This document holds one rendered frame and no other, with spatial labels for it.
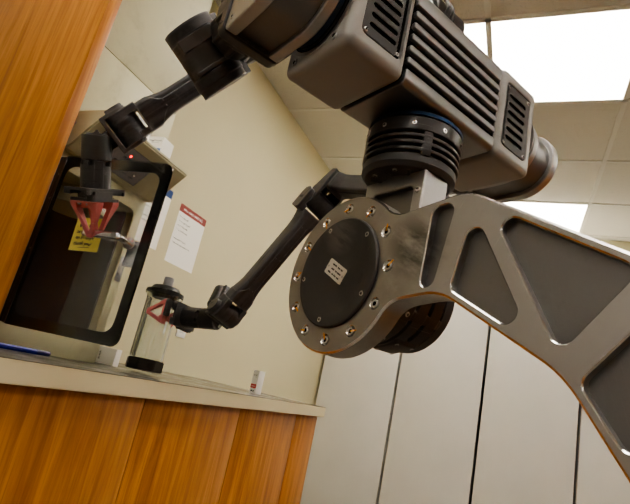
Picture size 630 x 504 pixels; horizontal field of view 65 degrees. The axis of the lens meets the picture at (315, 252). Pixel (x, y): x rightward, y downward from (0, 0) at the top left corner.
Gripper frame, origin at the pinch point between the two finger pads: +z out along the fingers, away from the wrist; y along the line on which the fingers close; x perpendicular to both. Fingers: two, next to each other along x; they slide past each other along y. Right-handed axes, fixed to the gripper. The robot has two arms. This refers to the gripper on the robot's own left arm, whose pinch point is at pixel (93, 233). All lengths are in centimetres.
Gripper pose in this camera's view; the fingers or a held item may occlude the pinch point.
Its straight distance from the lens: 110.1
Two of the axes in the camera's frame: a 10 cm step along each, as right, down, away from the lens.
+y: -3.3, 0.8, -9.4
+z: -0.9, 9.9, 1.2
